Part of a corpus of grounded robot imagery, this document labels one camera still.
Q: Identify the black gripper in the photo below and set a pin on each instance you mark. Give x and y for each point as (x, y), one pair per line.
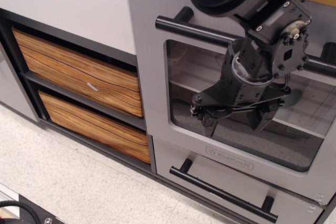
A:
(245, 86)

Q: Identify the grey toy oven door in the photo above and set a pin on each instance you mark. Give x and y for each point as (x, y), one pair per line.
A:
(292, 161)

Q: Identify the black oven door handle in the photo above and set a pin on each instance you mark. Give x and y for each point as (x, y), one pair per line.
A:
(180, 25)

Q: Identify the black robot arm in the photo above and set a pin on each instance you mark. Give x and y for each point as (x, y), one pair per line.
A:
(278, 27)

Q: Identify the white oven rack tray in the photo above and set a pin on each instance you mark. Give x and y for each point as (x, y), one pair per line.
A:
(310, 107)

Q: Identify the grey lower oven drawer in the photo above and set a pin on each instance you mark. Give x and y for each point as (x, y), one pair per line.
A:
(288, 208)

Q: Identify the lower wood-grain storage bin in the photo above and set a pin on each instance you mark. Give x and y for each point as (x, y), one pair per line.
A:
(119, 136)

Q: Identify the wood-grain storage bin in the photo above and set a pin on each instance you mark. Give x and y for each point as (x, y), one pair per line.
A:
(104, 83)
(119, 136)

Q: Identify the upper wood-grain storage bin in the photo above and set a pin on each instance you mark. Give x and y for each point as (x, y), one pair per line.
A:
(104, 83)

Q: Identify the grey toy kitchen cabinet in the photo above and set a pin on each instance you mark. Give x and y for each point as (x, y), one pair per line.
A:
(102, 26)

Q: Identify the black drawer handle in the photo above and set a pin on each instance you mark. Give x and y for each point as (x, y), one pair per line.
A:
(264, 211)

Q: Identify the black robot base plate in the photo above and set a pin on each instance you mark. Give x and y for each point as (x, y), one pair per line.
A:
(43, 215)

